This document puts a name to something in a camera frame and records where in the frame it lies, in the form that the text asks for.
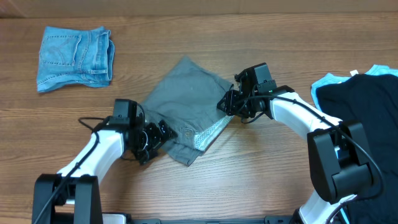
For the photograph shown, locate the grey cotton shorts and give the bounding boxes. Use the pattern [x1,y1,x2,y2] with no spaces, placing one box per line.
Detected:
[142,56,233,166]

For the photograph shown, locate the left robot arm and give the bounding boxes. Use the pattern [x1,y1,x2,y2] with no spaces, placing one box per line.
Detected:
[32,99,177,224]

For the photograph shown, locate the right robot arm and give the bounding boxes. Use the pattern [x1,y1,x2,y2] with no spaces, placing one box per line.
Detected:
[217,63,385,223]

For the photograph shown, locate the folded blue denim shorts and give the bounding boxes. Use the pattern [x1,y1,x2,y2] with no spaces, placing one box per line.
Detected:
[37,26,115,93]

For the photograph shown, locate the black t-shirt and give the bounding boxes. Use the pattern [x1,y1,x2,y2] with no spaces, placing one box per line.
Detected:
[316,73,398,224]

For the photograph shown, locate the light blue t-shirt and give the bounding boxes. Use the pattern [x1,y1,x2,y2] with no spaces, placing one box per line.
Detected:
[310,64,398,224]

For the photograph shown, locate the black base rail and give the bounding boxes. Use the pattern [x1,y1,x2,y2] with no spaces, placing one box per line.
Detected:
[127,215,302,224]

